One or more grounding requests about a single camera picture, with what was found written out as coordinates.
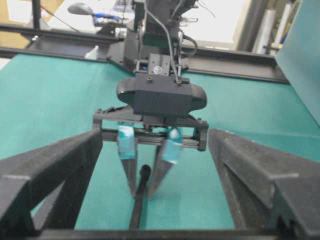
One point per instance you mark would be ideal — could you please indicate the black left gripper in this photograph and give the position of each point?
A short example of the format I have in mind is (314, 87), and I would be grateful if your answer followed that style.
(164, 132)

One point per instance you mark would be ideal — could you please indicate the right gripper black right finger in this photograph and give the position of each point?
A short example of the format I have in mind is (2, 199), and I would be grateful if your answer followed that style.
(266, 188)

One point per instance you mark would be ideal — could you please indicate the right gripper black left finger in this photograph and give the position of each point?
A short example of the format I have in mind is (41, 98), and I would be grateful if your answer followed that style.
(44, 188)

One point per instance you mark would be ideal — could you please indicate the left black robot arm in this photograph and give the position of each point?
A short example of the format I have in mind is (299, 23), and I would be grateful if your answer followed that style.
(153, 42)

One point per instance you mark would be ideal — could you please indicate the green table cloth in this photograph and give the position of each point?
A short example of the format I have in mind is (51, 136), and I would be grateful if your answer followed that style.
(46, 99)

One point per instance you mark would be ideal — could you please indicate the green backdrop curtain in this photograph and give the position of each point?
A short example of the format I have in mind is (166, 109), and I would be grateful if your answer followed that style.
(299, 58)

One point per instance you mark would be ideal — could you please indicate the black tripod stand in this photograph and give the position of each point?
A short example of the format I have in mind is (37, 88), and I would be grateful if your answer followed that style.
(36, 21)

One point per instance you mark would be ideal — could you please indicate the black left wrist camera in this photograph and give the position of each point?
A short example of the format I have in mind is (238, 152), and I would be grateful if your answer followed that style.
(159, 95)

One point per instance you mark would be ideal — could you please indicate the black metal table frame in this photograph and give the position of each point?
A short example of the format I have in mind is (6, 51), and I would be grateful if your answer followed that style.
(74, 45)

